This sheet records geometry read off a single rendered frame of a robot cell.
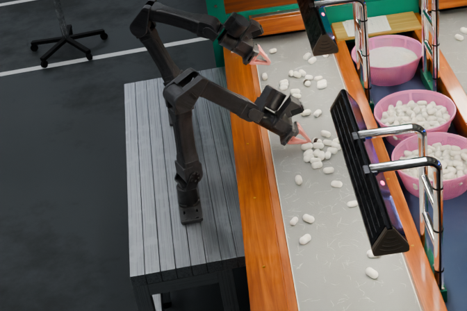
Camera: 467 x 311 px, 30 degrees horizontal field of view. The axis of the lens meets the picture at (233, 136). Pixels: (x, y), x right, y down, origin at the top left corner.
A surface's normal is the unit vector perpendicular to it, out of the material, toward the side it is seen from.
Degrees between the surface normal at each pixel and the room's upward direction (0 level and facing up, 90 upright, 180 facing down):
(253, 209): 0
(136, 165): 0
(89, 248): 0
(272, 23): 90
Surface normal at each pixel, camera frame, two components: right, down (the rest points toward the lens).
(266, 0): 0.06, 0.53
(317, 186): -0.14, -0.84
